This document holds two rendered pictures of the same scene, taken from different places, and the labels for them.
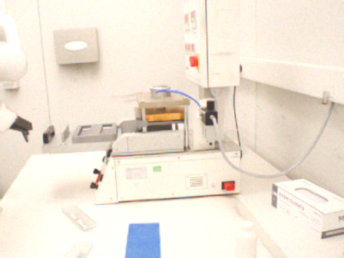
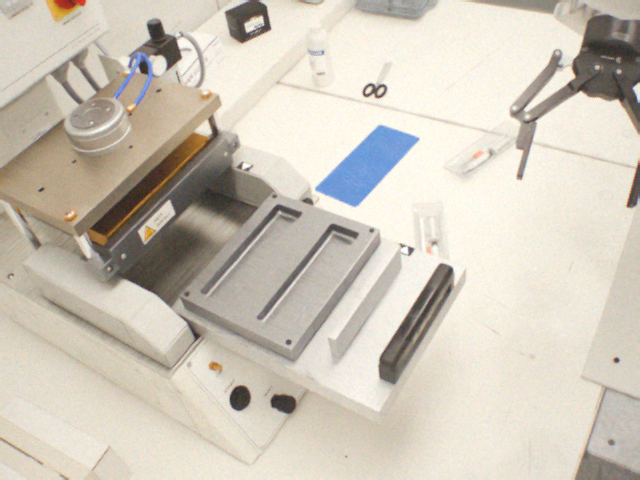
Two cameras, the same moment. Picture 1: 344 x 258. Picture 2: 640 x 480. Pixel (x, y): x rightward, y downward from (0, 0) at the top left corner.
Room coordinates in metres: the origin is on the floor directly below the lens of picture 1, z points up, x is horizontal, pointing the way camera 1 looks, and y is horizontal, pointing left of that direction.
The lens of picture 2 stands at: (1.83, 0.49, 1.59)
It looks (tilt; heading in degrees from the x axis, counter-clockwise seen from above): 46 degrees down; 219
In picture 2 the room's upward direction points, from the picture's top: 11 degrees counter-clockwise
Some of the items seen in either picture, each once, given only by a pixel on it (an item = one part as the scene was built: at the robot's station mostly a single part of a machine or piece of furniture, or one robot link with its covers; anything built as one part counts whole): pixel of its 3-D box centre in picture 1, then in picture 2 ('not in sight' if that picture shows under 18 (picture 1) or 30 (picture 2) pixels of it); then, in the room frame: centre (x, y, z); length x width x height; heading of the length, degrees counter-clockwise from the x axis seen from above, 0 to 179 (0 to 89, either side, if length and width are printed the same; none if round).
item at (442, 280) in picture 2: (48, 133); (418, 320); (1.44, 0.29, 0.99); 0.15 x 0.02 x 0.04; 179
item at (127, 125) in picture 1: (142, 126); (104, 301); (1.58, -0.09, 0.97); 0.25 x 0.05 x 0.07; 89
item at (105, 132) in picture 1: (95, 132); (282, 268); (1.44, 0.10, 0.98); 0.20 x 0.17 x 0.03; 179
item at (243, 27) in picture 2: not in sight; (248, 20); (0.72, -0.52, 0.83); 0.09 x 0.06 x 0.07; 158
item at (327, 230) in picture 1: (312, 205); (177, 73); (0.97, -0.53, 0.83); 0.23 x 0.12 x 0.07; 11
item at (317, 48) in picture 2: (246, 251); (319, 54); (0.78, -0.27, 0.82); 0.05 x 0.05 x 0.14
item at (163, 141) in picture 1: (145, 143); (236, 170); (1.30, -0.08, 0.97); 0.26 x 0.05 x 0.07; 89
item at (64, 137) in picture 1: (84, 136); (316, 288); (1.44, 0.15, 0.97); 0.30 x 0.22 x 0.08; 89
